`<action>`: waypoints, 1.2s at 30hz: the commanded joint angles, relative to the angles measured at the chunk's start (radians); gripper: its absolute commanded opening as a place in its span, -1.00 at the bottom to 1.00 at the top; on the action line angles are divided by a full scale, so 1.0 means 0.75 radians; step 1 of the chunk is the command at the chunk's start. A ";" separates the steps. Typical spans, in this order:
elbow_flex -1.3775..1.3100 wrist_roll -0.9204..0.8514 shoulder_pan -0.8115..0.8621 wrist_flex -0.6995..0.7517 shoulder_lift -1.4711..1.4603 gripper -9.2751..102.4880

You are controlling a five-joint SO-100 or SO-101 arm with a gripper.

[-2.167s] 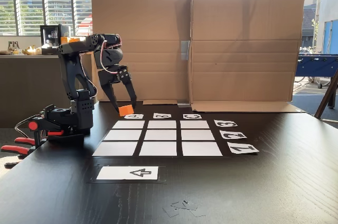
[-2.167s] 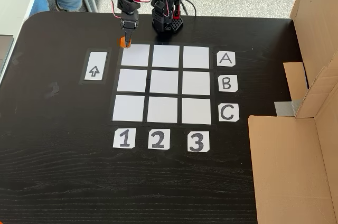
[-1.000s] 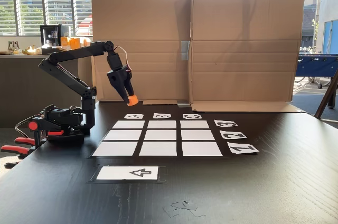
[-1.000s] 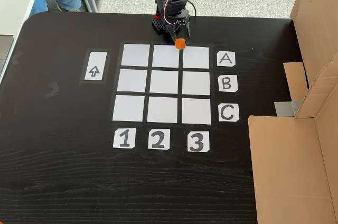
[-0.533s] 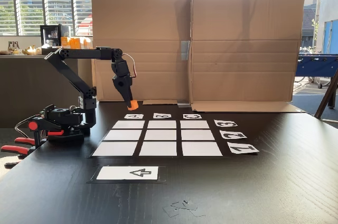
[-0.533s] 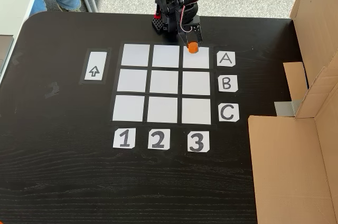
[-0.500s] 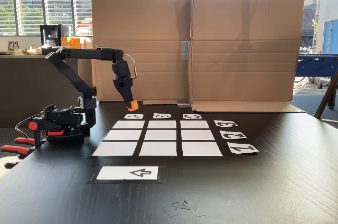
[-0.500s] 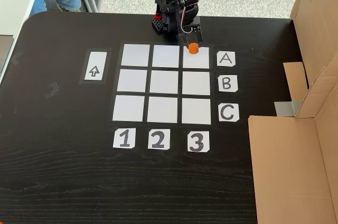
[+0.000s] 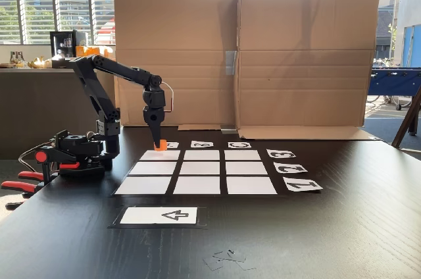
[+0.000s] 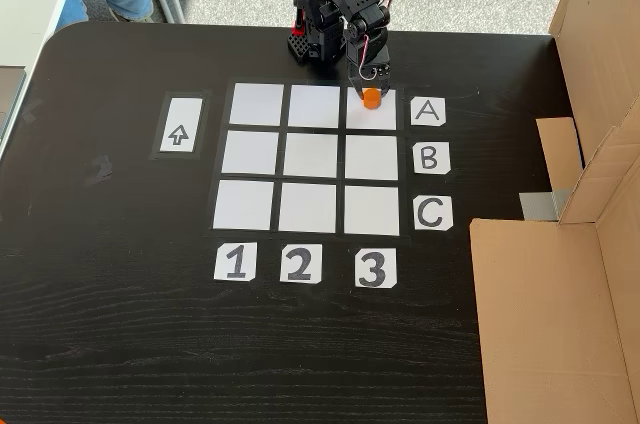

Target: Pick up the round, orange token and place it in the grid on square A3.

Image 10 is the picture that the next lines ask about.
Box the white nine-square grid sheet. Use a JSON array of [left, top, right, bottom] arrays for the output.
[[209, 81, 406, 238]]

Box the paper sheet letter A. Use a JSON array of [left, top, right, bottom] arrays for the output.
[[410, 97, 447, 128]]

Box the red and black clamp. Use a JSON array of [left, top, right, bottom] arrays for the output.
[[288, 0, 307, 38]]

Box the paper sheet letter B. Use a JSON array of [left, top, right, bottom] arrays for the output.
[[413, 142, 453, 175]]

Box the paper sheet letter C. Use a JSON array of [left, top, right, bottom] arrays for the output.
[[413, 195, 454, 232]]

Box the white arrow paper sheet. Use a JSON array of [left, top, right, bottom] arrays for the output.
[[150, 90, 208, 161]]

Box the paper sheet number 3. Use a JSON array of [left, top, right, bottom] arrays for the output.
[[354, 247, 399, 289]]

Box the paper sheet number 2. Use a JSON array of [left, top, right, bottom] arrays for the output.
[[279, 243, 324, 285]]

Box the paper sheet number 1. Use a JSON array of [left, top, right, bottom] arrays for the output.
[[213, 242, 258, 283]]

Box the brown cardboard panel, small flap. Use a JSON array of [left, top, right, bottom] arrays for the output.
[[535, 0, 640, 195]]

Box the brown cardboard panel, large flap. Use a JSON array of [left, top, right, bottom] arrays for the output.
[[469, 93, 640, 424]]

